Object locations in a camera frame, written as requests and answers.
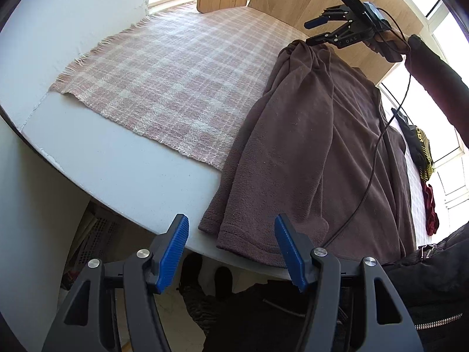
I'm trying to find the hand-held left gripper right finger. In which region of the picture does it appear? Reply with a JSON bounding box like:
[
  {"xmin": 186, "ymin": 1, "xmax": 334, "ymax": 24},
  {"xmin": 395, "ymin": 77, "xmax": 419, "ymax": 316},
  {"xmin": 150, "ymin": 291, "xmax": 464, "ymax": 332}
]
[{"xmin": 274, "ymin": 213, "xmax": 423, "ymax": 352}]

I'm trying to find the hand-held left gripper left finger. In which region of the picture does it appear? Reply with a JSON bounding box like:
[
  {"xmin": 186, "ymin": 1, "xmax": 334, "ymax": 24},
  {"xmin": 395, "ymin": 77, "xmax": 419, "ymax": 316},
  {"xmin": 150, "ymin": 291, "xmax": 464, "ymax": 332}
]
[{"xmin": 42, "ymin": 213, "xmax": 190, "ymax": 352}]

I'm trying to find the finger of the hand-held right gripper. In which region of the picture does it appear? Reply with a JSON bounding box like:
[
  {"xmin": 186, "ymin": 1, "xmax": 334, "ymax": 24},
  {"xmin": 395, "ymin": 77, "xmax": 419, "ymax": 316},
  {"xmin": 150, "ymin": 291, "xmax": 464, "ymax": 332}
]
[
  {"xmin": 305, "ymin": 21, "xmax": 363, "ymax": 48},
  {"xmin": 304, "ymin": 4, "xmax": 355, "ymax": 30}
]

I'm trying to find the brown fleece sweater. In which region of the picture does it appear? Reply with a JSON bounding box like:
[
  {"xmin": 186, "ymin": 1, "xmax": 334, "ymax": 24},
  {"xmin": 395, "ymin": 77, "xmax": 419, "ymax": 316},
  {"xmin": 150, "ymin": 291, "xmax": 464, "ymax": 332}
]
[{"xmin": 198, "ymin": 39, "xmax": 419, "ymax": 269}]

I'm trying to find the person's right forearm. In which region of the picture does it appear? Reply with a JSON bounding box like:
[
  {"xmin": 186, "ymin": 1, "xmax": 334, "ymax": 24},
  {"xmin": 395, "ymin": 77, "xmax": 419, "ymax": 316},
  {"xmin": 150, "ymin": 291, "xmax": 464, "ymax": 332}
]
[{"xmin": 405, "ymin": 34, "xmax": 469, "ymax": 162}]

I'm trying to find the person's right hand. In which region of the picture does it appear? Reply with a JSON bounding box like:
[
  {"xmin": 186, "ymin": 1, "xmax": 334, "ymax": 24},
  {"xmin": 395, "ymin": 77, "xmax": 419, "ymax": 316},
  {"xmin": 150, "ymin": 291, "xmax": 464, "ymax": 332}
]
[{"xmin": 367, "ymin": 29, "xmax": 409, "ymax": 56}]

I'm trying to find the black shoe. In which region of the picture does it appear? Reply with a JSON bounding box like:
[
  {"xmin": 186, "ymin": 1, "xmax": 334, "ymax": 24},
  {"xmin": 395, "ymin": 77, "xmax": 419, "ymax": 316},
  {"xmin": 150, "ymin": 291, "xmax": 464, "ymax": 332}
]
[
  {"xmin": 180, "ymin": 254, "xmax": 203, "ymax": 287},
  {"xmin": 213, "ymin": 266, "xmax": 234, "ymax": 299}
]

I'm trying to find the white perforated basket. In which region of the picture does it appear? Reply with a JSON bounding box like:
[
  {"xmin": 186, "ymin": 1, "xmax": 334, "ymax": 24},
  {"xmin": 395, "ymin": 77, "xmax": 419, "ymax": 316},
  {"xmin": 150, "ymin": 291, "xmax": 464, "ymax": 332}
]
[{"xmin": 69, "ymin": 205, "xmax": 122, "ymax": 278}]

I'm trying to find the white-framed bay window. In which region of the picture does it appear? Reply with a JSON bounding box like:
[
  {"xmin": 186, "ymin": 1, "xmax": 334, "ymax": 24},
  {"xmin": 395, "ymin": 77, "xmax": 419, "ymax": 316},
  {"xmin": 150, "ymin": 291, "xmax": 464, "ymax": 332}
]
[{"xmin": 147, "ymin": 0, "xmax": 469, "ymax": 236}]

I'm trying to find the black garment with yellow print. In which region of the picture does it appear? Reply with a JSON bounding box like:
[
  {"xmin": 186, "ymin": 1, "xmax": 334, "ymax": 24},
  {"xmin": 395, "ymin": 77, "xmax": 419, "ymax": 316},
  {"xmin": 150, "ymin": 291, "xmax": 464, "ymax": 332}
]
[{"xmin": 391, "ymin": 106, "xmax": 436, "ymax": 184}]

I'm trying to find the dark red garment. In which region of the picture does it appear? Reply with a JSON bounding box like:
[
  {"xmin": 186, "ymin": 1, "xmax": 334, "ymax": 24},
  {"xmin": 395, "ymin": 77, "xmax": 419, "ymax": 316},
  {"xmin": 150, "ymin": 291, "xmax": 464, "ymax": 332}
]
[{"xmin": 421, "ymin": 181, "xmax": 440, "ymax": 237}]

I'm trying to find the pink plaid blanket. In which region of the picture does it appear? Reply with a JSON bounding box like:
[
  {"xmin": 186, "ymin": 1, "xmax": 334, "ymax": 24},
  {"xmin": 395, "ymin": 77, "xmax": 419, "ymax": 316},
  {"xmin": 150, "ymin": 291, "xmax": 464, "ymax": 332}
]
[{"xmin": 49, "ymin": 2, "xmax": 428, "ymax": 248}]

